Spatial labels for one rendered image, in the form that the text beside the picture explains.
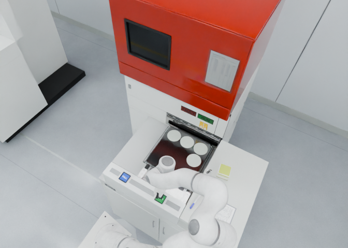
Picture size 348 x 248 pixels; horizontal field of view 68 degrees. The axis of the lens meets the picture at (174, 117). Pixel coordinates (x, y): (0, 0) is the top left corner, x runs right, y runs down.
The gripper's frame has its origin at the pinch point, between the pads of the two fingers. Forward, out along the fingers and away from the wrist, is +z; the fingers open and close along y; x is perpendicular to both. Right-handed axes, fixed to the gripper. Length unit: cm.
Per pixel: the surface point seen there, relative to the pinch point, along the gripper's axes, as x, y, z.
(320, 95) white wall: 82, -214, 14
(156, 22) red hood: -35, -37, -81
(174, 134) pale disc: -17, -49, 1
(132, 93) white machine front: -60, -57, -12
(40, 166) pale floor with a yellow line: -142, -17, 99
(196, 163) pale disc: 7.0, -36.7, 3.5
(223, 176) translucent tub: 27.5, -29.4, -6.0
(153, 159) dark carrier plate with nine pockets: -19.9, -24.6, 5.9
